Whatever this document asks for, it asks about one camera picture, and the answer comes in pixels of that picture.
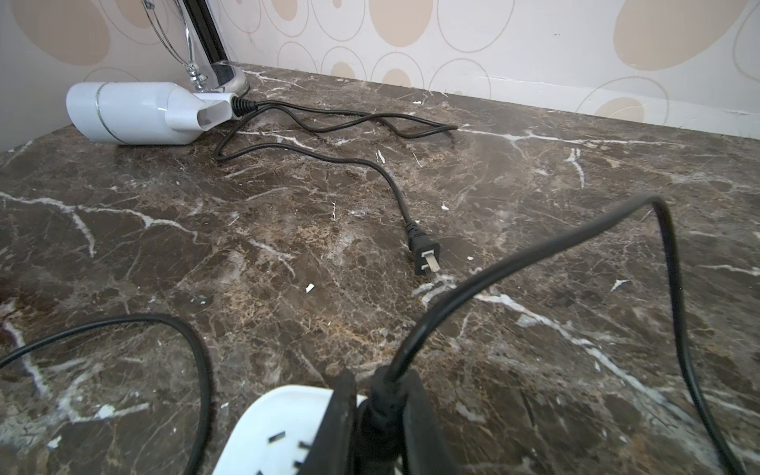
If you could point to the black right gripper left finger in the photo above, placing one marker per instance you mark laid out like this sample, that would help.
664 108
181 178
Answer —
332 449

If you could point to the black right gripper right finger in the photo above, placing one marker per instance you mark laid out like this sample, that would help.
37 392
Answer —
425 449

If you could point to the white blow dryer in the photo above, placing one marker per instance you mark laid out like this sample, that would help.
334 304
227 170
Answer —
145 113

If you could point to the white power strip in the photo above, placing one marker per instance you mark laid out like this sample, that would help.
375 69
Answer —
276 433

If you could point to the chrome cup rack stand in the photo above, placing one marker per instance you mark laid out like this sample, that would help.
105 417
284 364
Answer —
205 61

